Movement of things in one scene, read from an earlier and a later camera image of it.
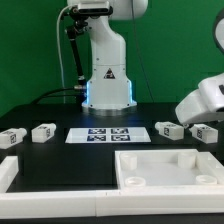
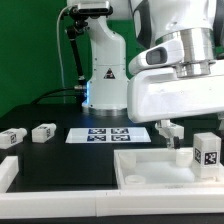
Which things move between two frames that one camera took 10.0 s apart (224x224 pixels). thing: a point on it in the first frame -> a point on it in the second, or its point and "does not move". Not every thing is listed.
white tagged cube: x=170 y=130 does not move
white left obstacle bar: x=9 y=168 does not move
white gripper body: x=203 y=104 -> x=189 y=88
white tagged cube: x=204 y=133 -> x=207 y=155
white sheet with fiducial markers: x=108 y=135 does not move
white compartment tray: x=167 y=169 does not move
